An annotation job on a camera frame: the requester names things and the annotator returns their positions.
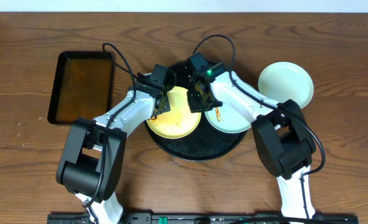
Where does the black round tray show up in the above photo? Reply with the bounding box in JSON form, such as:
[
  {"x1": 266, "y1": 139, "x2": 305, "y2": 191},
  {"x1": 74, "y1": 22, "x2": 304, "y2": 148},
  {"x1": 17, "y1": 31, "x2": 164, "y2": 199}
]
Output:
[{"x1": 145, "y1": 62, "x2": 247, "y2": 161}]

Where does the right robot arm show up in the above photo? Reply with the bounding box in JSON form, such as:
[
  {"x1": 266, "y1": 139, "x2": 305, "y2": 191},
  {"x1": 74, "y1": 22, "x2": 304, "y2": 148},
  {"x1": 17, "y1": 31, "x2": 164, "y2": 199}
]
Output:
[{"x1": 186, "y1": 52, "x2": 320, "y2": 219}]

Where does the black rectangular water tray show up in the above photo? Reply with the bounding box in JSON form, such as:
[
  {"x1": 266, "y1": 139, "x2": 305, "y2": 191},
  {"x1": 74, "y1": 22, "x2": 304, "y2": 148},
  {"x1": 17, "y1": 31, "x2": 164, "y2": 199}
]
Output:
[{"x1": 47, "y1": 51, "x2": 114, "y2": 124}]

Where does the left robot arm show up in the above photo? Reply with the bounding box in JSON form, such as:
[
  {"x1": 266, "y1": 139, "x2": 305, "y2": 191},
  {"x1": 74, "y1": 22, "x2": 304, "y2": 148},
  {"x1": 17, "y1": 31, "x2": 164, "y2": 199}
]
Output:
[{"x1": 56, "y1": 65, "x2": 177, "y2": 223}]

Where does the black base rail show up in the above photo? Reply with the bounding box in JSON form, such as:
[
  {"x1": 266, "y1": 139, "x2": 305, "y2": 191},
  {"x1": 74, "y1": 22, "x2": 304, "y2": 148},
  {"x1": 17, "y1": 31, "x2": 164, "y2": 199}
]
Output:
[{"x1": 46, "y1": 212, "x2": 359, "y2": 224}]

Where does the yellow plate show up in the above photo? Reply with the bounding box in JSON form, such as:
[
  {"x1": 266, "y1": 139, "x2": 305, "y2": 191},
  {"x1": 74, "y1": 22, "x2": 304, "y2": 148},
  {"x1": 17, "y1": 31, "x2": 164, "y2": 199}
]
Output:
[{"x1": 147, "y1": 86, "x2": 201, "y2": 139}]

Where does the light green plate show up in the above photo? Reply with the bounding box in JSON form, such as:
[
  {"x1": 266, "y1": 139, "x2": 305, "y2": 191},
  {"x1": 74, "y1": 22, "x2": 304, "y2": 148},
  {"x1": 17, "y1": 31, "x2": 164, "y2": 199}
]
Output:
[
  {"x1": 205, "y1": 105, "x2": 251, "y2": 134},
  {"x1": 258, "y1": 62, "x2": 314, "y2": 108}
]

